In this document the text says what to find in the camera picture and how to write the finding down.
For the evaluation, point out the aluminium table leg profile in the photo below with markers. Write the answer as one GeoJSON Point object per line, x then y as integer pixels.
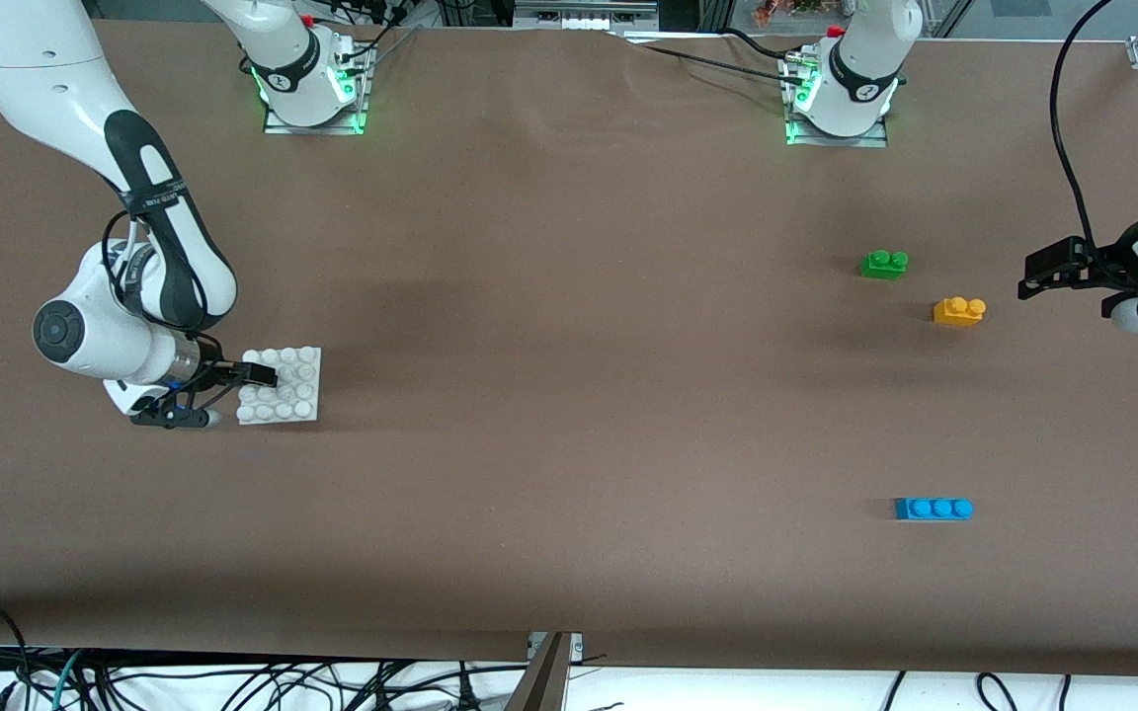
{"type": "Point", "coordinates": [539, 686]}

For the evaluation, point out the orange background clutter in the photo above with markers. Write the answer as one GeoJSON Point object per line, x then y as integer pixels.
{"type": "Point", "coordinates": [786, 10]}

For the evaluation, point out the slanted aluminium post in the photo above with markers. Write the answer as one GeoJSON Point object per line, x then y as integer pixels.
{"type": "Point", "coordinates": [949, 18]}

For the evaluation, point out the white studded base plate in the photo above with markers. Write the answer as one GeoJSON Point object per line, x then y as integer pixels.
{"type": "Point", "coordinates": [297, 400]}

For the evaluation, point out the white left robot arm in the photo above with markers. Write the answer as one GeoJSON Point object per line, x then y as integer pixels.
{"type": "Point", "coordinates": [860, 69]}

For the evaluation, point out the grey power strip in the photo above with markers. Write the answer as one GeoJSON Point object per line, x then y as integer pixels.
{"type": "Point", "coordinates": [579, 20]}

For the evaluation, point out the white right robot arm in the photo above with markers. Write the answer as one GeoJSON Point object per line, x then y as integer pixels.
{"type": "Point", "coordinates": [36, 59]}

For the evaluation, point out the yellow two-stud block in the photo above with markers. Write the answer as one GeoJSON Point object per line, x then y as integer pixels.
{"type": "Point", "coordinates": [959, 314]}

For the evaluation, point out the blue three-stud block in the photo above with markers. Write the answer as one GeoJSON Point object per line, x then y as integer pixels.
{"type": "Point", "coordinates": [933, 510]}

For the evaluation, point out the metal table edge bracket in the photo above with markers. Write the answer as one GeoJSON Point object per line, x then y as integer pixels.
{"type": "Point", "coordinates": [575, 647]}

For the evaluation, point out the green two-stud block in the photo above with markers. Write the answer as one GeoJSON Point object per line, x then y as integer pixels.
{"type": "Point", "coordinates": [883, 267]}

